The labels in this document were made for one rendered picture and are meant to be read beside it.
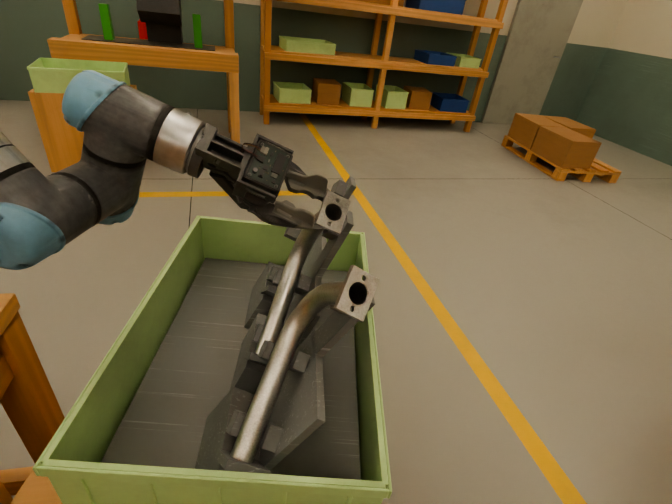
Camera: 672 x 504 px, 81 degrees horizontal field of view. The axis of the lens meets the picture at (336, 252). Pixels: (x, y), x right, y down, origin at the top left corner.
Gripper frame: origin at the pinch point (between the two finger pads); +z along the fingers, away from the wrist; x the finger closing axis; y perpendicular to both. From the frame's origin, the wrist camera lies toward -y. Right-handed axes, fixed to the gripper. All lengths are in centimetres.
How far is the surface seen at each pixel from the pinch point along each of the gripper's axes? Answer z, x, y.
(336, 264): 16.1, 3.0, -40.6
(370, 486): 14.3, -32.6, 8.7
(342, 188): 4.8, 12.0, -15.9
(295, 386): 4.2, -25.1, -0.7
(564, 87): 392, 510, -380
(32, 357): -41, -41, -55
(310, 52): -5, 306, -355
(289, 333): 0.6, -18.6, 0.4
